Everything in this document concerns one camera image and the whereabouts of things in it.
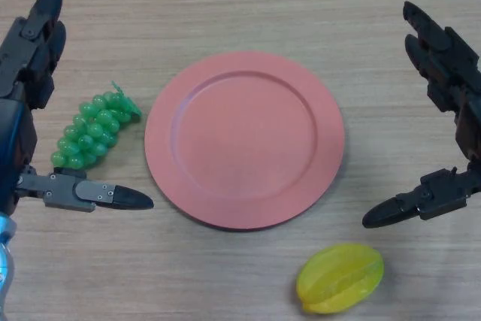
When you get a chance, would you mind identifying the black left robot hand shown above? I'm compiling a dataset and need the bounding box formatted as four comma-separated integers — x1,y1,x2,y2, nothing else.
0,0,155,220

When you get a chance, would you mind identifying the green grape bunch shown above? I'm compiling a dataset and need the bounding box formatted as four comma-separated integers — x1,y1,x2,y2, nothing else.
50,80,143,170

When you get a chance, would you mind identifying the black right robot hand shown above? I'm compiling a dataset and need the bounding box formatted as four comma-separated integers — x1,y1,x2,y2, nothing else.
362,0,481,229

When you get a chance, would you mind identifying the pink round plate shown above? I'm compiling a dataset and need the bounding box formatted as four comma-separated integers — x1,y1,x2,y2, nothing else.
144,50,346,231

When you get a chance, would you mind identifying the yellow starfruit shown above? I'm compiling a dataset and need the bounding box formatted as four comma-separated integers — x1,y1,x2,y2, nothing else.
295,242,385,315

